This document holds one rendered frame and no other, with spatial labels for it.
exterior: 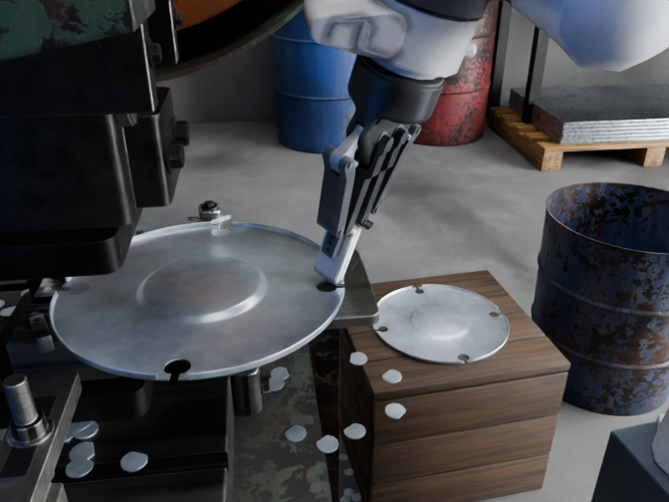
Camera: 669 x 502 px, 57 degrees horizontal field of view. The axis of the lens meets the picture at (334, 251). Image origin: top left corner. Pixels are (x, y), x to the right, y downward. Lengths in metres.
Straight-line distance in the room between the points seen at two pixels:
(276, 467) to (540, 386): 0.77
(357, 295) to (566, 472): 1.05
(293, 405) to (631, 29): 0.48
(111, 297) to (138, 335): 0.08
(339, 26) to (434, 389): 0.85
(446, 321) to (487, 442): 0.26
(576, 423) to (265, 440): 1.17
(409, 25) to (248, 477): 0.43
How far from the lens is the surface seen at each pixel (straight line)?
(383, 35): 0.47
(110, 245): 0.52
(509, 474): 1.45
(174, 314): 0.60
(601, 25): 0.44
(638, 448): 1.02
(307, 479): 0.63
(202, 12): 0.89
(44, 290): 0.70
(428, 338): 1.30
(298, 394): 0.71
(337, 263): 0.62
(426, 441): 1.29
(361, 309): 0.60
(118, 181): 0.52
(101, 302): 0.65
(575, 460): 1.63
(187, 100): 3.99
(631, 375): 1.70
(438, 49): 0.48
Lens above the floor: 1.11
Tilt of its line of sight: 28 degrees down
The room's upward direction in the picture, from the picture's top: straight up
